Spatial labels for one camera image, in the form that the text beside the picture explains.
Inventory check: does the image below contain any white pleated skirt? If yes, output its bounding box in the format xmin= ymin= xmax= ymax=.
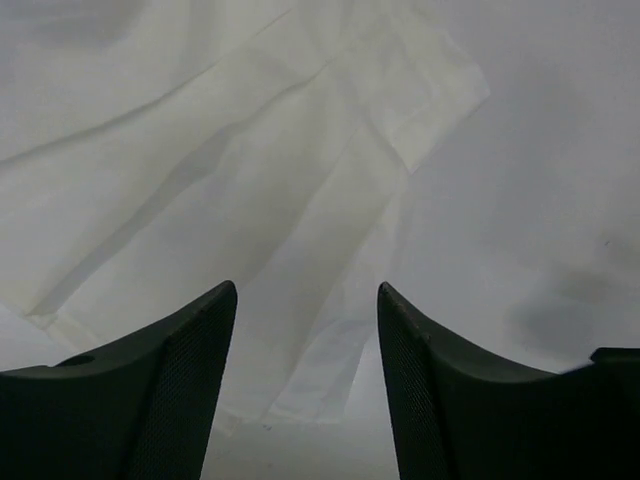
xmin=1 ymin=1 xmax=489 ymax=423

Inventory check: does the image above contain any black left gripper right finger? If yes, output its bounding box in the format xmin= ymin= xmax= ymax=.
xmin=377 ymin=283 xmax=639 ymax=479

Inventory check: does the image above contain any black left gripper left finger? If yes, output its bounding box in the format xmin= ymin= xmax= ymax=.
xmin=1 ymin=281 xmax=236 ymax=479

